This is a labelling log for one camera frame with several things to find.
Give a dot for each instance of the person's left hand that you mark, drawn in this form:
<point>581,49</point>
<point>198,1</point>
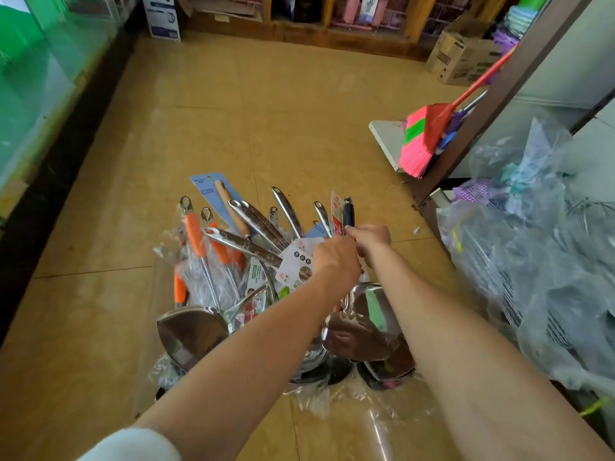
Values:
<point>336,262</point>

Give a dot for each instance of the person's right hand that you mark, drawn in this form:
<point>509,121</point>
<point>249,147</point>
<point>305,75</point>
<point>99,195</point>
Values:
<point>371,238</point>

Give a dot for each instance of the pile of packaged utensils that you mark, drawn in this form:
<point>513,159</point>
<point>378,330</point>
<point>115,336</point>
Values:
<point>360,336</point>

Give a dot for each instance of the blue card utensil packet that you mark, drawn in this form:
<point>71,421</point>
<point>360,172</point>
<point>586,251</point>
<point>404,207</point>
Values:
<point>207,187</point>
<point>192,333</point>

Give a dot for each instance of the person's right forearm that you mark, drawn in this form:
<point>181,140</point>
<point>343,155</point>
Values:
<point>480,369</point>

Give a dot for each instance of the person's left forearm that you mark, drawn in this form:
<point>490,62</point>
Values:
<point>240,379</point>

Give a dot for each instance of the white flat board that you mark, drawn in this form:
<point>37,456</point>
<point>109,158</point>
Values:
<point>384,139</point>

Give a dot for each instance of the pile of plastic wrapped utensils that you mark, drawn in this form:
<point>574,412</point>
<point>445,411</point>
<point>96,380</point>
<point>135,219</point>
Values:
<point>538,264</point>

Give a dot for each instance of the red plastic rod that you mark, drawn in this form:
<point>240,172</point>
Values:
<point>485,77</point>

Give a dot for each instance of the small brown cardboard box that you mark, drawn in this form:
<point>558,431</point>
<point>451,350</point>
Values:
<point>461,57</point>

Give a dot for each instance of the wooden bookshelf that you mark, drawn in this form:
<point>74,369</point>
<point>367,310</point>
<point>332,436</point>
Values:
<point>317,33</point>

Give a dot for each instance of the stack of plastic basins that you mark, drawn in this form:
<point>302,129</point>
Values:
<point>524,19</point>

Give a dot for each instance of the white shirt sleeve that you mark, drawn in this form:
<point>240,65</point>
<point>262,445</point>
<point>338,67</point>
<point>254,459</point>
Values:
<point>130,446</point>

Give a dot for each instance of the white blue printed box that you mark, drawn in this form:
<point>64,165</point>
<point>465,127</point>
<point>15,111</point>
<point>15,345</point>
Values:
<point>161,19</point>

